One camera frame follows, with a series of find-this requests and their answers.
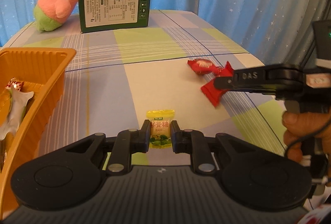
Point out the orange plastic tray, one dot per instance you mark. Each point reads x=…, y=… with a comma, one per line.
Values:
x=43, y=72

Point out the checkered tablecloth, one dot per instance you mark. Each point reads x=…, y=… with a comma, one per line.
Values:
x=117, y=76

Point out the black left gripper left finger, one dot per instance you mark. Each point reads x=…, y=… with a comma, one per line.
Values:
x=114, y=154

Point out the white silver wrapper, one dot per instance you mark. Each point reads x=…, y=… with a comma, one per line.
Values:
x=19, y=101

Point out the red snack packet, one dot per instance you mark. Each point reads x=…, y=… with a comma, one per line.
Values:
x=213, y=90
x=204, y=67

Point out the pink green plush toy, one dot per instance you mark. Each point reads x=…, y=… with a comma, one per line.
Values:
x=52, y=14

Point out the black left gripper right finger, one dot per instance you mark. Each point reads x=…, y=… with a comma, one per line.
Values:
x=207, y=154

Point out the green cardboard box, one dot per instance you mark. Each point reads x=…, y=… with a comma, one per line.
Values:
x=101, y=15

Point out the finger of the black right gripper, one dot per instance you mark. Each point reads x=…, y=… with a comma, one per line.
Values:
x=265, y=78

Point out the yellow green candy packet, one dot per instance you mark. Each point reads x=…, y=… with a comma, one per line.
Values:
x=160, y=127

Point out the person's right hand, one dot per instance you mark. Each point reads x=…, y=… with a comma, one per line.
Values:
x=300, y=127

